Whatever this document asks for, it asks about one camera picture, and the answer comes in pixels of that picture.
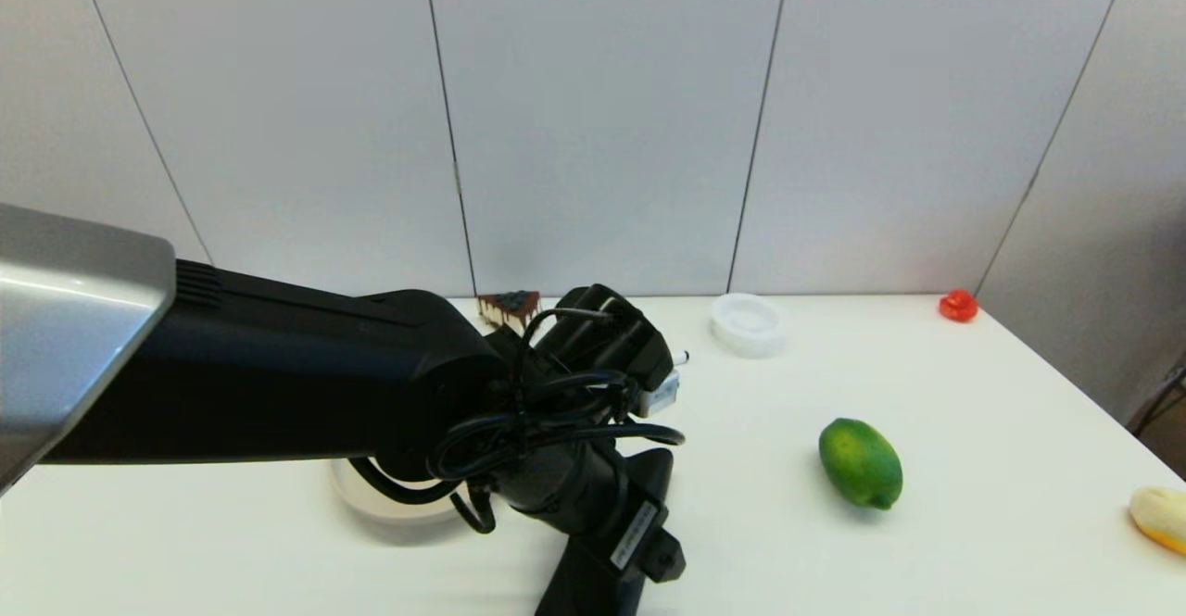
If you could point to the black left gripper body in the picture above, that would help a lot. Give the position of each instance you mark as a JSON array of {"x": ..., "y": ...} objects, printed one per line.
[{"x": 574, "y": 496}]

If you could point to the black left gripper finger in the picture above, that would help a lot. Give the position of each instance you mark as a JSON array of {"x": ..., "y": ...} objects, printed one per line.
[{"x": 665, "y": 560}]

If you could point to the black glasses case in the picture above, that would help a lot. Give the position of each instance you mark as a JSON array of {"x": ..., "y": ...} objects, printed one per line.
[{"x": 593, "y": 588}]

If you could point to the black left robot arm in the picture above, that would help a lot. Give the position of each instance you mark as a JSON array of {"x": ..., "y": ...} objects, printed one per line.
[{"x": 232, "y": 375}]

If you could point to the beige round plate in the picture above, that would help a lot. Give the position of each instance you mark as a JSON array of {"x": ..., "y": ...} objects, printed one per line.
[{"x": 389, "y": 505}]

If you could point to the chocolate blueberry cake slice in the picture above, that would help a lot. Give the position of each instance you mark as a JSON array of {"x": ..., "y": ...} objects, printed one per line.
[{"x": 505, "y": 306}]

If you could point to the green lime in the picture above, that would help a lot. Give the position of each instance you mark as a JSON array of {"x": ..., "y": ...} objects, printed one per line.
[{"x": 861, "y": 463}]

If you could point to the white round dish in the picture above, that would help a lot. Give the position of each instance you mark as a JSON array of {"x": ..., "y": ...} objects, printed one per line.
[{"x": 749, "y": 324}]

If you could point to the red toy pepper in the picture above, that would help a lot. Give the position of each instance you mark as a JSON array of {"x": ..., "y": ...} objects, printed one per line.
[{"x": 958, "y": 306}]

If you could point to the yellow peeled banana piece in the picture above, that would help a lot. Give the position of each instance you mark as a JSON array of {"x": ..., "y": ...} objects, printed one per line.
[{"x": 1161, "y": 516}]

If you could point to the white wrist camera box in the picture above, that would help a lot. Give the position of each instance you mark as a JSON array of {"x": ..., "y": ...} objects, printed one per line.
[{"x": 660, "y": 396}]

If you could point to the dark stand frame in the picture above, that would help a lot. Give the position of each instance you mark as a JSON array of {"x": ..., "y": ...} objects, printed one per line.
[{"x": 1169, "y": 384}]

